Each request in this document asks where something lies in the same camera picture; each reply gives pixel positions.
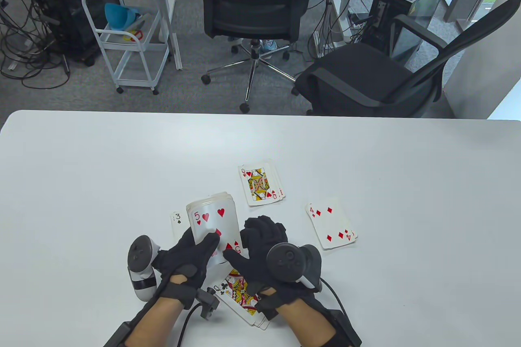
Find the person's left hand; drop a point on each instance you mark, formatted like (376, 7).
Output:
(187, 267)

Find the person's right hand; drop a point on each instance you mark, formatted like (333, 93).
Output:
(256, 265)

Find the deck of playing cards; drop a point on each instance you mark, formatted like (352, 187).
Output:
(220, 225)

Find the pile of club playing cards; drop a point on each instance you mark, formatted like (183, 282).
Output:
(262, 324)

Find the pile of heart playing cards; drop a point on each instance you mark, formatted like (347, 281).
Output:
(278, 180)

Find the four of diamonds playing card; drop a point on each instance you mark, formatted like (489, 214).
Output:
(333, 221)

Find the person's left forearm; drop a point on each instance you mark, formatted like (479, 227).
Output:
(154, 324)

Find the person's right forearm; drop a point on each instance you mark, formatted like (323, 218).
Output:
(305, 326)

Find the grey white VR controller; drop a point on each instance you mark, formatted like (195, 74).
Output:
(140, 282)
(287, 261)

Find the black mesh office chair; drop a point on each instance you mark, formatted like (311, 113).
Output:
(244, 13)
(354, 74)

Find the white power strip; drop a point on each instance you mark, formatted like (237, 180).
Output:
(355, 25)

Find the blue plastic funnel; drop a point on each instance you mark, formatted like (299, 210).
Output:
(116, 17)

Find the black glass computer tower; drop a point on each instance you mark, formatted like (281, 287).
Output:
(399, 1)

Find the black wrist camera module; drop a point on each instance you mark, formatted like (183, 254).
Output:
(207, 302)
(266, 308)

